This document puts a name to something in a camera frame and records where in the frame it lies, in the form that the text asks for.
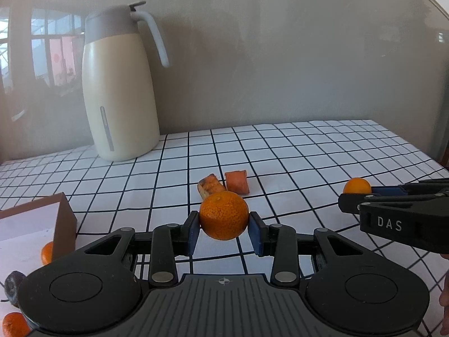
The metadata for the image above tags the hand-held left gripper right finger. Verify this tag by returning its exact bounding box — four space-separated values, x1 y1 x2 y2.
248 211 369 287

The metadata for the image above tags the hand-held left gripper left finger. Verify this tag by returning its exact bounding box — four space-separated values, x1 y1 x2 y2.
75 211 201 287

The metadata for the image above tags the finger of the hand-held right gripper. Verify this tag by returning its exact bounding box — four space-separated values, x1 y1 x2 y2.
338 190 449 215
370 179 449 197

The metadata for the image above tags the small orange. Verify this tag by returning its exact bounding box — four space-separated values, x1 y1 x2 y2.
343 178 372 195
40 241 55 266
2 312 33 337

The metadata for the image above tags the large orange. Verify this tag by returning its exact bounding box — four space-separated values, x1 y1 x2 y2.
199 190 250 241

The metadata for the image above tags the brown cardboard box white inside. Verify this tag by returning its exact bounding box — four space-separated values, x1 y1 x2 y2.
0 192 78 337

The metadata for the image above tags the dark purple round fruit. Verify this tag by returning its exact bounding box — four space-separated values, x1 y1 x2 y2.
3 270 27 307

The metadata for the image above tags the person's right hand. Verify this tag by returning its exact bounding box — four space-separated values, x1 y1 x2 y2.
438 275 449 336

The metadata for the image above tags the brown charred food chunk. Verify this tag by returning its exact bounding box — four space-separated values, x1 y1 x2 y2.
197 173 226 199

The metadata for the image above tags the orange carrot chunk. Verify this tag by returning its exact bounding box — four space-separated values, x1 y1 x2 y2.
224 170 251 195

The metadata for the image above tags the white black checkered tablecloth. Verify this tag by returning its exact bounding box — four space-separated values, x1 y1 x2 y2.
0 119 449 337

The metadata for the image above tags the cream thermos jug grey lid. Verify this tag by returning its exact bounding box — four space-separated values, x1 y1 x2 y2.
81 1 170 162

